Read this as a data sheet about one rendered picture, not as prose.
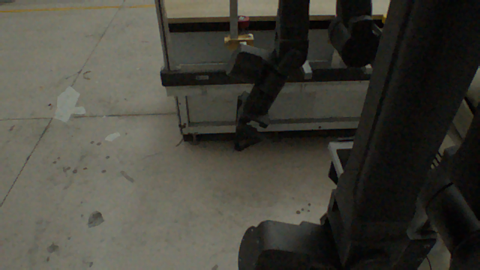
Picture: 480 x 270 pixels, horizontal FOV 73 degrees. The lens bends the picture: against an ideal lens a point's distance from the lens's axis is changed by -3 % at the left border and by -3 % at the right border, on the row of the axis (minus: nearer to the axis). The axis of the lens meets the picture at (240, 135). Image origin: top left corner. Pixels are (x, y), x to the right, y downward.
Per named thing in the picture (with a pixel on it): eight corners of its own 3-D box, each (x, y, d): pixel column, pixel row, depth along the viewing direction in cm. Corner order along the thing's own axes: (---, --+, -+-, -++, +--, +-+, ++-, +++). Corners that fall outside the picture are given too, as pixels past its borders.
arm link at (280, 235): (402, 268, 31) (371, 196, 38) (298, 247, 28) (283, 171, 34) (330, 317, 38) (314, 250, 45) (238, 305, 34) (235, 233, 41)
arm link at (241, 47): (307, 56, 64) (298, 37, 70) (253, 32, 60) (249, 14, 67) (276, 103, 71) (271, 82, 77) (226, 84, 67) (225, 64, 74)
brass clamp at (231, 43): (253, 49, 157) (253, 39, 154) (224, 50, 156) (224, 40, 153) (252, 43, 162) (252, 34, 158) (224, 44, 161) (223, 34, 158)
